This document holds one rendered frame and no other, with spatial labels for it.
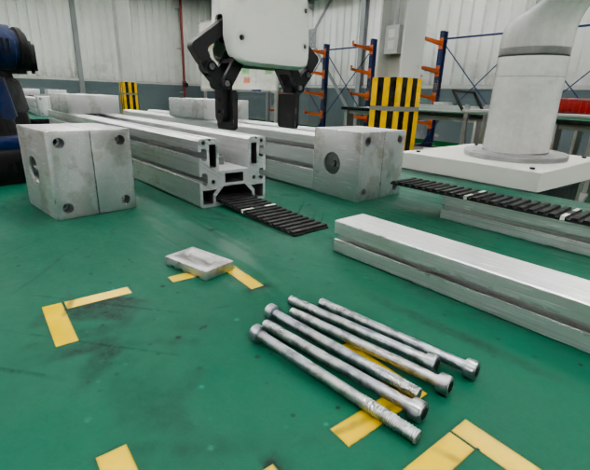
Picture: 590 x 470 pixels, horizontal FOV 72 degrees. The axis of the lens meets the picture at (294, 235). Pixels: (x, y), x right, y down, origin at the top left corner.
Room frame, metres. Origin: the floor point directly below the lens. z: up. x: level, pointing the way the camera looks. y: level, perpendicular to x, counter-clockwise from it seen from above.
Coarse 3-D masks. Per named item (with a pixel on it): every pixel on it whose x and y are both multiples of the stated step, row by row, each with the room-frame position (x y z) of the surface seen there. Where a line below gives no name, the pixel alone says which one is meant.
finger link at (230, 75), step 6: (222, 60) 0.46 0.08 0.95; (228, 60) 0.45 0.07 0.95; (234, 60) 0.44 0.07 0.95; (222, 66) 0.46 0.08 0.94; (228, 66) 0.44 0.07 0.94; (234, 66) 0.44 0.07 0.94; (240, 66) 0.45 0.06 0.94; (228, 72) 0.44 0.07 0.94; (234, 72) 0.44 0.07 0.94; (222, 78) 0.43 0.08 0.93; (228, 78) 0.44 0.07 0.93; (234, 78) 0.44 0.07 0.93; (210, 84) 0.45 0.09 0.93; (222, 84) 0.43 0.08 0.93; (228, 84) 0.44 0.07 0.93
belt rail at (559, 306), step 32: (352, 224) 0.35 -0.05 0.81; (384, 224) 0.35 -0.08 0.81; (352, 256) 0.34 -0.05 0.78; (384, 256) 0.32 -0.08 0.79; (416, 256) 0.29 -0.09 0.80; (448, 256) 0.28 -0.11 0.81; (480, 256) 0.28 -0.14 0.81; (448, 288) 0.27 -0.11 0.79; (480, 288) 0.26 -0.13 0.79; (512, 288) 0.24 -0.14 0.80; (544, 288) 0.23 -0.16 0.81; (576, 288) 0.23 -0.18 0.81; (512, 320) 0.24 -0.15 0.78; (544, 320) 0.22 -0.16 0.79; (576, 320) 0.22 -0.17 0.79
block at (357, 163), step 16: (320, 128) 0.61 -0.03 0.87; (336, 128) 0.61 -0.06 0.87; (352, 128) 0.62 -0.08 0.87; (368, 128) 0.63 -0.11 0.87; (320, 144) 0.60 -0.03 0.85; (336, 144) 0.58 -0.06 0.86; (352, 144) 0.56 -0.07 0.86; (368, 144) 0.56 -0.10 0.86; (384, 144) 0.58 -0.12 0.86; (400, 144) 0.61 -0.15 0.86; (320, 160) 0.60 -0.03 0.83; (336, 160) 0.58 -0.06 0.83; (352, 160) 0.56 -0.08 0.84; (368, 160) 0.56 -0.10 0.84; (384, 160) 0.58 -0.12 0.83; (400, 160) 0.61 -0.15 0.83; (320, 176) 0.60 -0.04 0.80; (336, 176) 0.58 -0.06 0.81; (352, 176) 0.55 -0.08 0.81; (368, 176) 0.56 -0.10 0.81; (384, 176) 0.59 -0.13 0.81; (400, 176) 0.61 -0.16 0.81; (320, 192) 0.60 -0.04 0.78; (336, 192) 0.58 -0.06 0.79; (352, 192) 0.55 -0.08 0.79; (368, 192) 0.56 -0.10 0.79; (384, 192) 0.59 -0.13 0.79
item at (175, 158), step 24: (72, 120) 0.91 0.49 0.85; (96, 120) 0.78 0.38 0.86; (120, 120) 0.75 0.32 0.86; (144, 120) 0.80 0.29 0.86; (144, 144) 0.61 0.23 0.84; (168, 144) 0.55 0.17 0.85; (192, 144) 0.50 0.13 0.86; (216, 144) 0.51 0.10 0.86; (240, 144) 0.55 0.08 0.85; (264, 144) 0.55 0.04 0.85; (144, 168) 0.62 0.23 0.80; (168, 168) 0.58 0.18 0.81; (192, 168) 0.50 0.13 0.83; (216, 168) 0.50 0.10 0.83; (240, 168) 0.53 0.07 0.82; (264, 168) 0.55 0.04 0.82; (168, 192) 0.56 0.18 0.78; (192, 192) 0.50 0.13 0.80; (216, 192) 0.50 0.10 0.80; (264, 192) 0.55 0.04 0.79
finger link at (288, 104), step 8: (304, 72) 0.51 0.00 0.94; (304, 80) 0.51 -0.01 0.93; (288, 88) 0.50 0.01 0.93; (280, 96) 0.51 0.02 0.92; (288, 96) 0.50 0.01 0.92; (296, 96) 0.49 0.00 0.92; (280, 104) 0.51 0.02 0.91; (288, 104) 0.50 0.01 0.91; (296, 104) 0.49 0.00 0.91; (280, 112) 0.51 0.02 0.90; (288, 112) 0.50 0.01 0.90; (296, 112) 0.49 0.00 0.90; (280, 120) 0.51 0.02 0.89; (288, 120) 0.50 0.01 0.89; (296, 120) 0.49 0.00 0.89; (296, 128) 0.50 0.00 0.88
